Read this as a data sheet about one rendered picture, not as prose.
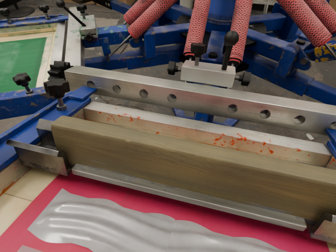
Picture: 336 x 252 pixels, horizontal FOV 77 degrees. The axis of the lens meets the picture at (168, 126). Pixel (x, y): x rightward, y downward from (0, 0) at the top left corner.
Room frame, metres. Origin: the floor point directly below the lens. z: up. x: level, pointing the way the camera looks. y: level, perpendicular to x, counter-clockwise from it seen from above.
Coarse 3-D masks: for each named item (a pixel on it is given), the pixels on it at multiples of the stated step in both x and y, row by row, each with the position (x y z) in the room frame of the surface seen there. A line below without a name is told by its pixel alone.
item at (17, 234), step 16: (64, 176) 0.17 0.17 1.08; (80, 176) 0.17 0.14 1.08; (48, 192) 0.14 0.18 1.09; (80, 192) 0.14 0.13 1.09; (96, 192) 0.14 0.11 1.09; (112, 192) 0.15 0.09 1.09; (128, 192) 0.15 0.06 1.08; (144, 192) 0.15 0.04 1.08; (32, 208) 0.11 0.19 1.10; (144, 208) 0.12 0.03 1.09; (160, 208) 0.12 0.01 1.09; (176, 208) 0.12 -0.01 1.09; (16, 224) 0.09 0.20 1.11; (0, 240) 0.07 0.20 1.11; (16, 240) 0.07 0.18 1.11; (32, 240) 0.07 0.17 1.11
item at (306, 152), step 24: (96, 120) 0.33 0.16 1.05; (120, 120) 0.32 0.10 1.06; (144, 120) 0.31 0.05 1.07; (168, 120) 0.31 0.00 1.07; (192, 120) 0.32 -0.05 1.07; (216, 144) 0.27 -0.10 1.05; (240, 144) 0.26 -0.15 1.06; (264, 144) 0.25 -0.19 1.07; (288, 144) 0.25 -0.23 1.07; (312, 144) 0.25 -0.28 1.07; (24, 168) 0.18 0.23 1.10; (0, 192) 0.14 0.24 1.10
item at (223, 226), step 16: (192, 208) 0.12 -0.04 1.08; (208, 208) 0.12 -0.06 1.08; (208, 224) 0.10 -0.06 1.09; (224, 224) 0.10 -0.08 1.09; (240, 224) 0.10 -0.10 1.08; (256, 224) 0.10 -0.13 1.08; (272, 224) 0.10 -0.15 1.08; (272, 240) 0.08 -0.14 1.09; (288, 240) 0.08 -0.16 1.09; (304, 240) 0.08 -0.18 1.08; (320, 240) 0.08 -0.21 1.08
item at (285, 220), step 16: (96, 176) 0.15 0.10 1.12; (112, 176) 0.15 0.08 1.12; (128, 176) 0.15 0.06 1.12; (160, 192) 0.13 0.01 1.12; (176, 192) 0.13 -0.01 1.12; (192, 192) 0.13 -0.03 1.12; (224, 208) 0.11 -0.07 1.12; (240, 208) 0.11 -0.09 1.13; (256, 208) 0.11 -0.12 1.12; (288, 224) 0.09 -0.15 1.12; (304, 224) 0.09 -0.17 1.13
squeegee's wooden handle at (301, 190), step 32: (64, 128) 0.19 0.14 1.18; (96, 128) 0.19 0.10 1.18; (128, 128) 0.20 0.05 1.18; (96, 160) 0.17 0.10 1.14; (128, 160) 0.16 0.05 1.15; (160, 160) 0.15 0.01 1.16; (192, 160) 0.15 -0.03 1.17; (224, 160) 0.14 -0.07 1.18; (256, 160) 0.14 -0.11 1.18; (288, 160) 0.15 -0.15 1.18; (224, 192) 0.12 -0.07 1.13; (256, 192) 0.12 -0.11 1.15; (288, 192) 0.11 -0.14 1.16; (320, 192) 0.11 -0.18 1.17
